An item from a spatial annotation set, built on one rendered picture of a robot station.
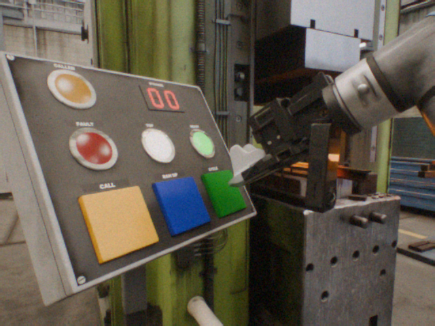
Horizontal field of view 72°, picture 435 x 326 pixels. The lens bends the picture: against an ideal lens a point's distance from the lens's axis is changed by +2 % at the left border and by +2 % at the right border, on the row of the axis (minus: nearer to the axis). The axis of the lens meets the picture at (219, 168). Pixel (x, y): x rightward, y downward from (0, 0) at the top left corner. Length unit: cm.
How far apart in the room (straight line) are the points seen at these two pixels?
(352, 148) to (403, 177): 361
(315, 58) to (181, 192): 55
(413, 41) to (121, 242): 36
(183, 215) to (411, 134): 917
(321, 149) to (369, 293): 72
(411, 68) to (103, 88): 37
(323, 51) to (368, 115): 51
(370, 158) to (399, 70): 91
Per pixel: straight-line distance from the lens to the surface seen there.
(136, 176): 40
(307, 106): 41
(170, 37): 80
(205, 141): 52
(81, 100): 42
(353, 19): 97
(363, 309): 105
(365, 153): 123
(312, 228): 79
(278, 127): 40
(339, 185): 92
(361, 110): 37
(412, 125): 946
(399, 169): 477
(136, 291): 57
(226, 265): 92
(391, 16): 138
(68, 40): 674
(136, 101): 48
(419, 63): 36
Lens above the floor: 111
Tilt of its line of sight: 7 degrees down
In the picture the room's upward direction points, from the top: straight up
